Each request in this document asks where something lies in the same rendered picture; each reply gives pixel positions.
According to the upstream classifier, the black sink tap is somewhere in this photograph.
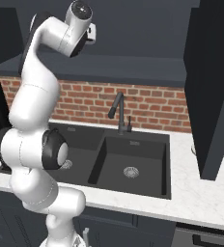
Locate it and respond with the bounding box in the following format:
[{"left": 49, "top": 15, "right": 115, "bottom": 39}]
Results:
[{"left": 107, "top": 91, "right": 133, "bottom": 136}]

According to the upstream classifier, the grey dishwasher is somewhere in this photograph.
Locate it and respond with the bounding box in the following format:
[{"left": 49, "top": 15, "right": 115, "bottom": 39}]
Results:
[{"left": 171, "top": 222, "right": 224, "bottom": 247}]

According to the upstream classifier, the dark upper cabinet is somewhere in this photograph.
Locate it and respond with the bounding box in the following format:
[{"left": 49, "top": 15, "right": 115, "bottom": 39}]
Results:
[{"left": 0, "top": 0, "right": 202, "bottom": 89}]

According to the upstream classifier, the black double sink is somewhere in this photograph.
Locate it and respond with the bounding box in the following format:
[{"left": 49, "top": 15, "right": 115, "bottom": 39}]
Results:
[{"left": 0, "top": 122, "right": 173, "bottom": 201}]

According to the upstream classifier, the silver cabinet handle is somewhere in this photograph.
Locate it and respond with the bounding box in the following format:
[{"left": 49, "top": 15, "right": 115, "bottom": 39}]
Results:
[{"left": 82, "top": 227, "right": 91, "bottom": 247}]

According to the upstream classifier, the dark lower cabinet door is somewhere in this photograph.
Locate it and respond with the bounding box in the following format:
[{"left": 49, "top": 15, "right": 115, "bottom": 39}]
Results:
[
  {"left": 72, "top": 206, "right": 177, "bottom": 247},
  {"left": 0, "top": 188, "right": 50, "bottom": 247}
]

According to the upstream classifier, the black dishwasher handle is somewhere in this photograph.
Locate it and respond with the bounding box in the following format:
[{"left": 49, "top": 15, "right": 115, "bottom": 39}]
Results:
[{"left": 191, "top": 233, "right": 224, "bottom": 247}]

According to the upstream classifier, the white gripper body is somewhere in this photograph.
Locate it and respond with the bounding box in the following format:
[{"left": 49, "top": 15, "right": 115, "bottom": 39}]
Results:
[{"left": 85, "top": 22, "right": 98, "bottom": 45}]

